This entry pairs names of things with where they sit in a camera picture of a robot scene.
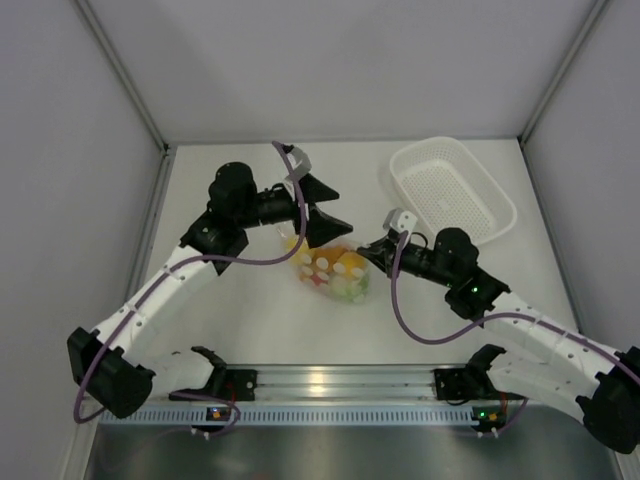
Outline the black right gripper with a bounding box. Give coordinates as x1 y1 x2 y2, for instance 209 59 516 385
358 234 457 288

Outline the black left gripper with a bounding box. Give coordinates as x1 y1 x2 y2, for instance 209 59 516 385
235 173 351 247

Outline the clear zip top bag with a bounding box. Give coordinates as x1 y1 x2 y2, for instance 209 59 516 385
287 235 370 305

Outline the yellow fake pear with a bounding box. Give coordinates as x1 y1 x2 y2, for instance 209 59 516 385
333 251 368 279

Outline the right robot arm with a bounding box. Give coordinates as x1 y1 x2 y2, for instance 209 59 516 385
357 228 639 454

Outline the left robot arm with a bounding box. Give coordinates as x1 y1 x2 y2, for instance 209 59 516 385
67 162 353 418

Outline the orange fake fruit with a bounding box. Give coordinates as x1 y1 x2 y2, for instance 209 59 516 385
311 249 336 272

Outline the yellow fake lemon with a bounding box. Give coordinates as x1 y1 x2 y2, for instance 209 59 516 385
289 248 314 266

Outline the white perforated plastic basket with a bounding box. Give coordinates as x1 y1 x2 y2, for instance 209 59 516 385
389 136 518 246

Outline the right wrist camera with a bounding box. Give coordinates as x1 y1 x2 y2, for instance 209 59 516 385
383 208 417 234

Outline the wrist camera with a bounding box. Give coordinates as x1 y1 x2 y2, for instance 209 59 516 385
383 208 417 234
283 145 312 182

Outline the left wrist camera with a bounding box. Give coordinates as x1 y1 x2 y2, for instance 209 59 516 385
283 145 312 182

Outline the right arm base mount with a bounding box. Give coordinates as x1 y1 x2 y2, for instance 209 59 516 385
433 344 506 402

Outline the white slotted cable duct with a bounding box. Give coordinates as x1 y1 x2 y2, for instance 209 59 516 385
100 404 485 426

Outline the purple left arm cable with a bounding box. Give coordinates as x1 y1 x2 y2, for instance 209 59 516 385
73 140 307 425

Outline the aluminium mounting rail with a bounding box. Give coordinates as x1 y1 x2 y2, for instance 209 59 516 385
218 364 463 403

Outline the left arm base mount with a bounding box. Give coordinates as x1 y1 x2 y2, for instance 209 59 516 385
169 367 258 402

